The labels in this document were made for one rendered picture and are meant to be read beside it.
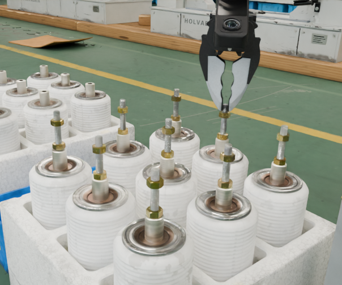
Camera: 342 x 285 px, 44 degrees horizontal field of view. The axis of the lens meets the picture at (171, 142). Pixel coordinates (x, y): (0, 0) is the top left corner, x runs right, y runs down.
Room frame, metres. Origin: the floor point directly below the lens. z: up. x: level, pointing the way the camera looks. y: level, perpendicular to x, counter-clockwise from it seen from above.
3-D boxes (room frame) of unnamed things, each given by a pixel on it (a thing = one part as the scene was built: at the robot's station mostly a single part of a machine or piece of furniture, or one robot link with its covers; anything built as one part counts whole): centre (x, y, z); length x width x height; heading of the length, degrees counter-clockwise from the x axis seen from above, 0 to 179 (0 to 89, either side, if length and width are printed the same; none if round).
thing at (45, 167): (0.60, 0.17, 0.25); 0.08 x 0.08 x 0.01
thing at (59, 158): (0.60, 0.17, 0.26); 0.02 x 0.02 x 0.03
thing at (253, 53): (0.66, -0.11, 0.42); 0.05 x 0.02 x 0.09; 81
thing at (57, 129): (0.60, 0.17, 0.30); 0.01 x 0.01 x 0.08
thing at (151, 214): (0.42, 0.02, 0.29); 0.02 x 0.02 x 0.01; 61
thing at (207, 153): (0.67, -0.09, 0.25); 0.08 x 0.08 x 0.01
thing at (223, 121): (0.67, -0.09, 0.30); 0.01 x 0.01 x 0.08
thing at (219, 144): (0.67, -0.09, 0.26); 0.02 x 0.02 x 0.03
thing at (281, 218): (0.58, -0.16, 0.16); 0.10 x 0.10 x 0.18
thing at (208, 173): (0.67, -0.09, 0.16); 0.10 x 0.10 x 0.18
